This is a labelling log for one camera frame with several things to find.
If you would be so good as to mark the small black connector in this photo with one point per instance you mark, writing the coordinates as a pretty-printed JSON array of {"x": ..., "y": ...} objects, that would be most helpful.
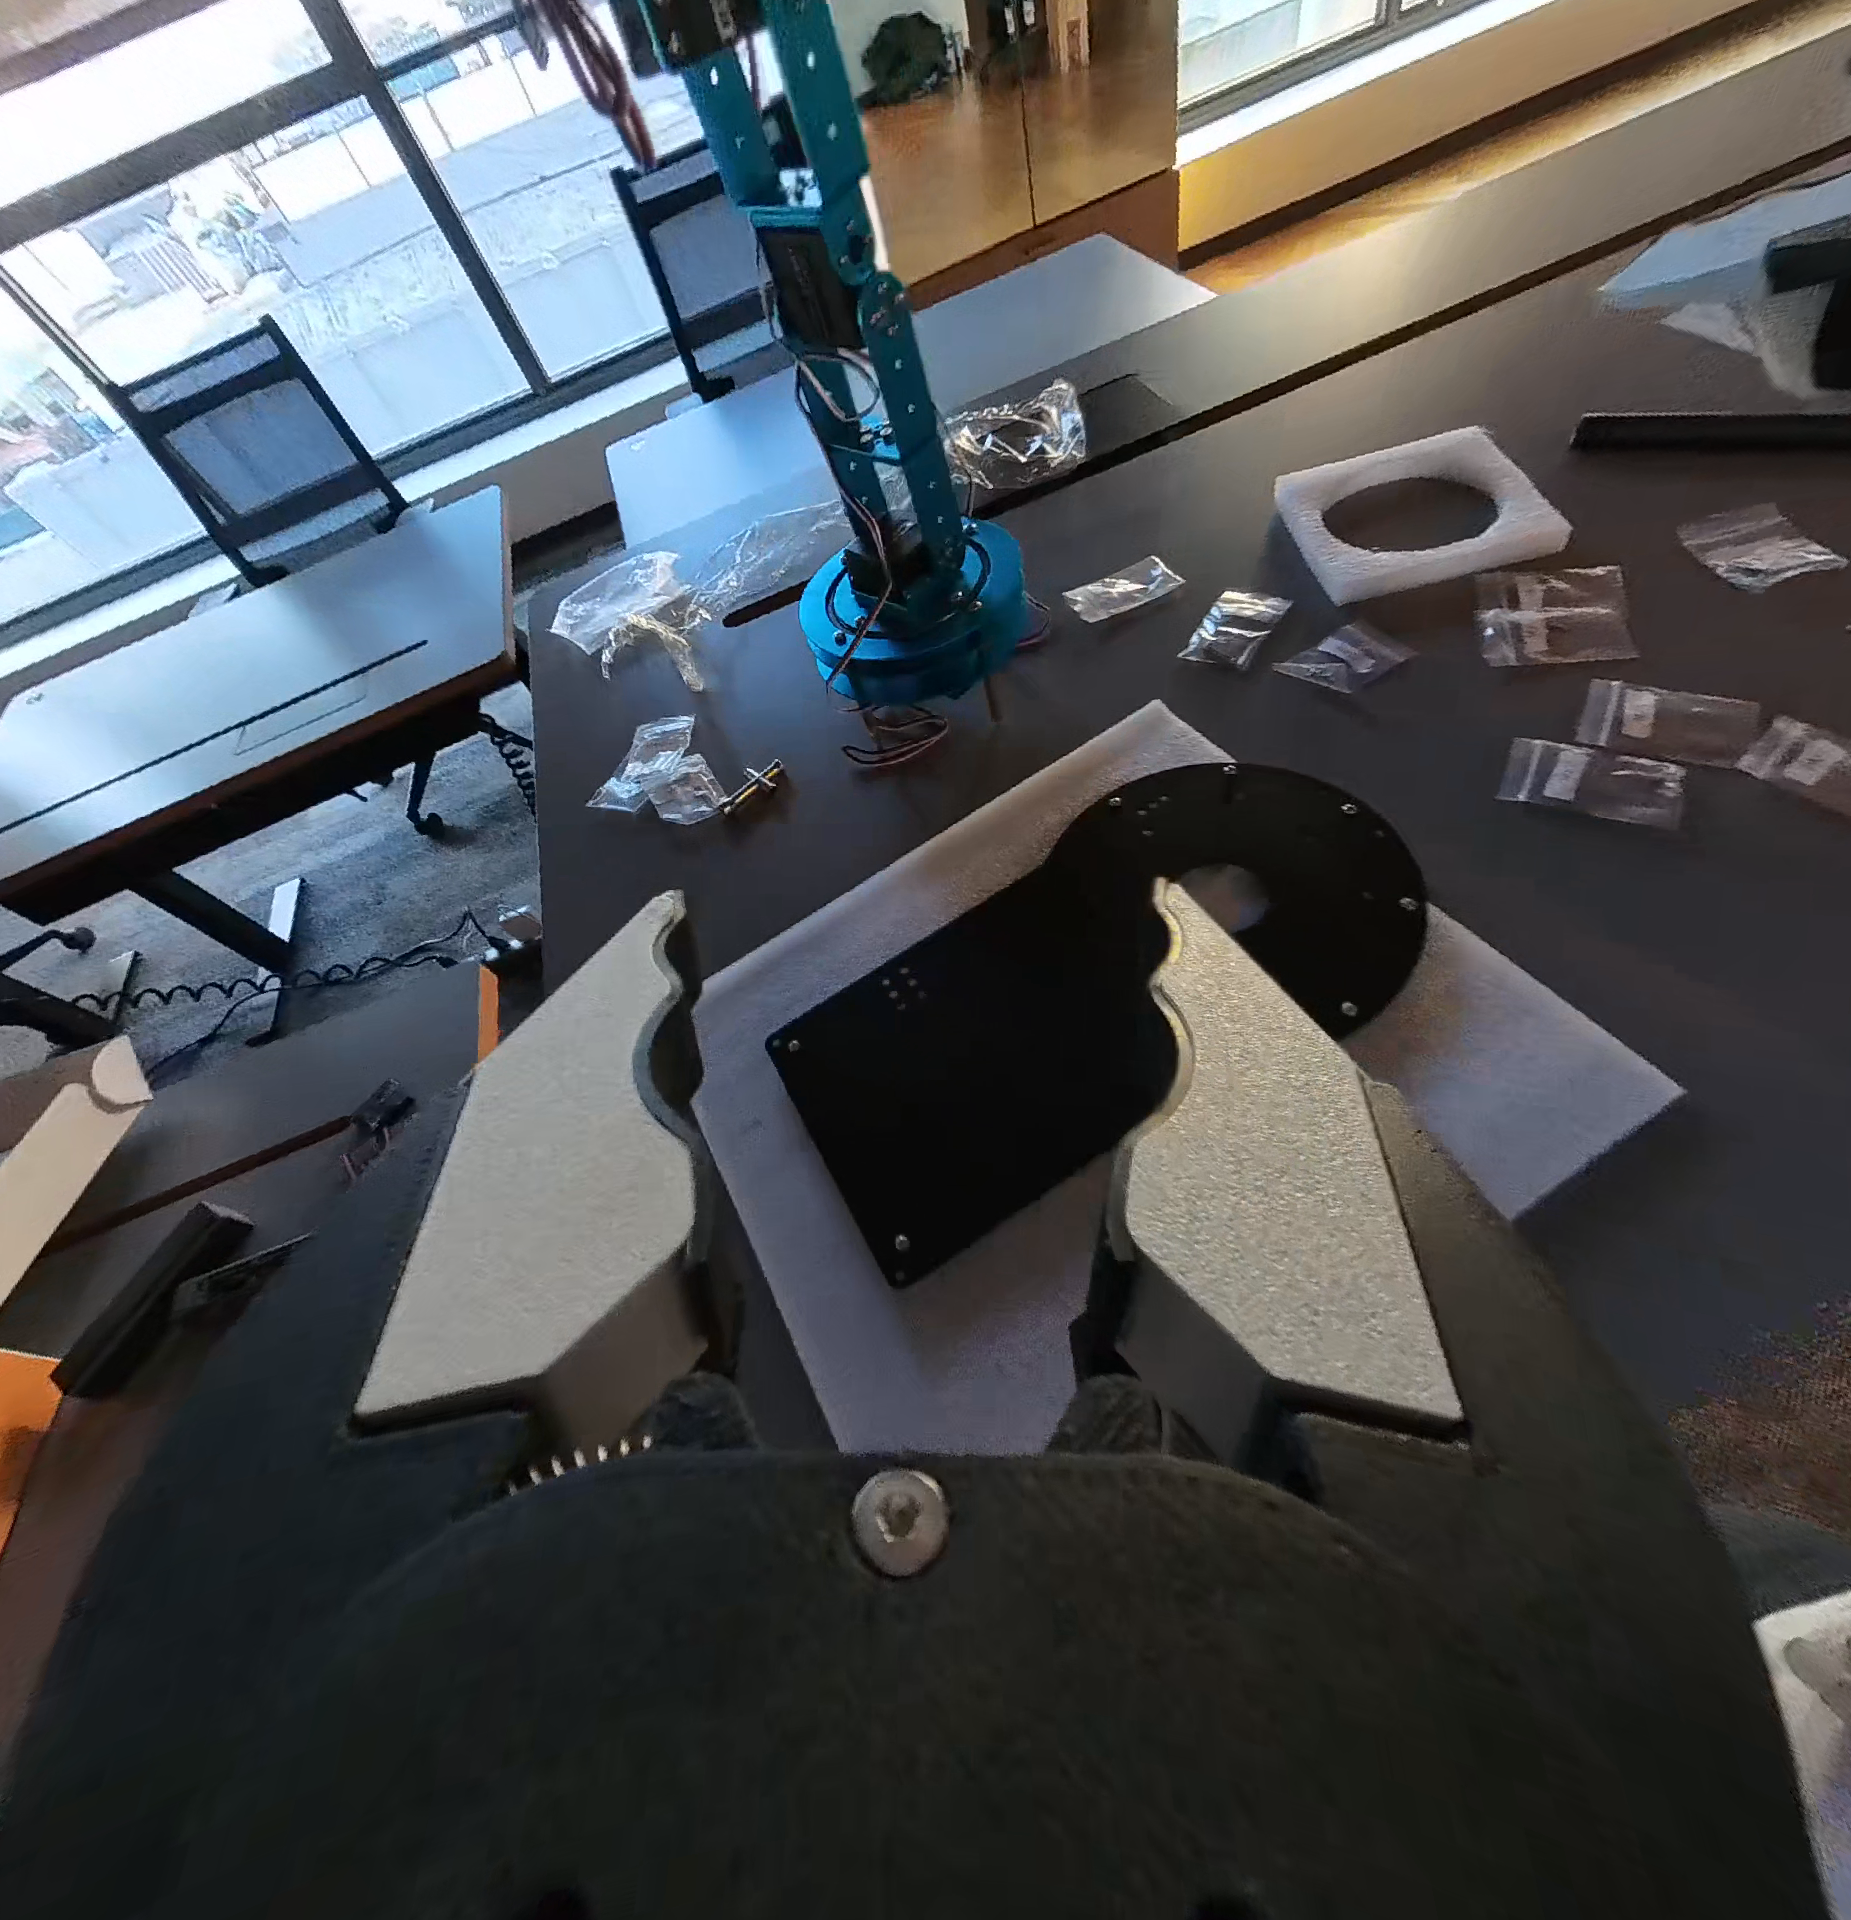
[{"x": 378, "y": 1126}]

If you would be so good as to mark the black bar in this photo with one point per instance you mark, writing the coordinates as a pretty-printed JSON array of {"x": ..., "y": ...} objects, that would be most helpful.
[{"x": 1720, "y": 430}]

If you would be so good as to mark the orange white cardboard box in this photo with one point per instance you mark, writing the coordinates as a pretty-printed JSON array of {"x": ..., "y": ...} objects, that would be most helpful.
[{"x": 40, "y": 1186}]

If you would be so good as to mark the blue toy robot arm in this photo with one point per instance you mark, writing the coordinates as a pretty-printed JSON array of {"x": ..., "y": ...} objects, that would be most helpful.
[{"x": 909, "y": 632}]

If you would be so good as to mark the white foam sheet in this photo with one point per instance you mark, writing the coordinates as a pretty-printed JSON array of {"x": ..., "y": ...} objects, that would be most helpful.
[{"x": 1540, "y": 1080}]

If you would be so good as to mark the short black profile piece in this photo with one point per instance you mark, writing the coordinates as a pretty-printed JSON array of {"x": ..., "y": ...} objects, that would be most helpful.
[{"x": 145, "y": 1299}]

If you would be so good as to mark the dark desk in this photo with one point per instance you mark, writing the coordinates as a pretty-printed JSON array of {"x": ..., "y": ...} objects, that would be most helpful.
[{"x": 1690, "y": 930}]

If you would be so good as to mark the dark backpack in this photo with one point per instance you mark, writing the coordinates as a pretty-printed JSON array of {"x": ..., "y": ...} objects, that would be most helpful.
[{"x": 902, "y": 61}]

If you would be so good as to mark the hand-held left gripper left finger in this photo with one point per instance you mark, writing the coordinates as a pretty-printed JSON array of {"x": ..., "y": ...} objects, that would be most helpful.
[{"x": 535, "y": 1201}]

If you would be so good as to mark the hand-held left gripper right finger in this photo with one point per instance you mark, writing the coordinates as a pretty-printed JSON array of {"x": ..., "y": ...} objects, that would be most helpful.
[{"x": 1284, "y": 1201}]

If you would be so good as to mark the black box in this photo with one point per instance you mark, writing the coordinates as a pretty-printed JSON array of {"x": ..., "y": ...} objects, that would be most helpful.
[{"x": 1840, "y": 301}]

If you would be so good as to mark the grey folding table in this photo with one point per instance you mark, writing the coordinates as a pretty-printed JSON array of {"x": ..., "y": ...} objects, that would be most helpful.
[
  {"x": 235, "y": 676},
  {"x": 1045, "y": 301}
]

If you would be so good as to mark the large glass window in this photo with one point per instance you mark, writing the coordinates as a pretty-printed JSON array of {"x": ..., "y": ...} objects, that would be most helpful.
[
  {"x": 1314, "y": 45},
  {"x": 189, "y": 181}
]

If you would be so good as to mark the black metal base plate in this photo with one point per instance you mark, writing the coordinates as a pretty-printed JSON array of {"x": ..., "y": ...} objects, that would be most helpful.
[{"x": 985, "y": 1080}]

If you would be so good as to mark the scattered labelled zip bags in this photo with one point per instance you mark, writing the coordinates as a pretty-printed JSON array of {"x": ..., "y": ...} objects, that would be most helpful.
[{"x": 1554, "y": 616}]

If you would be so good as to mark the black mesh chair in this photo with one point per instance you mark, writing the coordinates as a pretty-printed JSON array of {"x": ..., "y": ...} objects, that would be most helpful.
[
  {"x": 249, "y": 452},
  {"x": 699, "y": 256}
]

